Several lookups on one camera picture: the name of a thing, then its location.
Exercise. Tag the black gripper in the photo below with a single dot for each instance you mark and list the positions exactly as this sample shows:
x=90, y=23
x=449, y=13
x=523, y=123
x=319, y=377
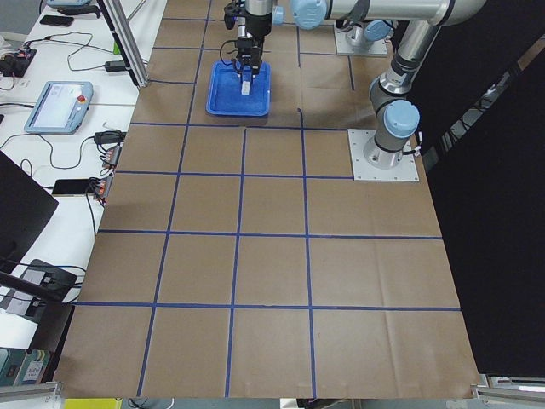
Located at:
x=256, y=31

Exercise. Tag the white block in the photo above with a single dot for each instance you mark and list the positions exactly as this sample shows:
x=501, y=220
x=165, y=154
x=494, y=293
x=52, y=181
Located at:
x=245, y=88

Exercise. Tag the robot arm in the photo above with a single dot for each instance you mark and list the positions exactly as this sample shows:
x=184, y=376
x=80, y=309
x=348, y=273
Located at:
x=254, y=20
x=397, y=119

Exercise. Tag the blue plastic tray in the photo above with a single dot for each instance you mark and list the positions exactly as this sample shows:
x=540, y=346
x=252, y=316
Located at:
x=225, y=98

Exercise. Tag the black phone on desk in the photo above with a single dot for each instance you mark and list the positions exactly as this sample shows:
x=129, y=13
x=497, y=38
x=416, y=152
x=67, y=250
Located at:
x=71, y=187

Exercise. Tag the black monitor with stand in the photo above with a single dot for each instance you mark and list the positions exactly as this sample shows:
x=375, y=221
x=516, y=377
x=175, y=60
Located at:
x=26, y=209

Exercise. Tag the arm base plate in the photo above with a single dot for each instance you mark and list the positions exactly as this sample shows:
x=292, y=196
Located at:
x=365, y=40
x=370, y=163

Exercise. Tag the aluminium frame post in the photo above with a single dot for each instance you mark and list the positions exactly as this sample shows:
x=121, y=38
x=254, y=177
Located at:
x=123, y=37

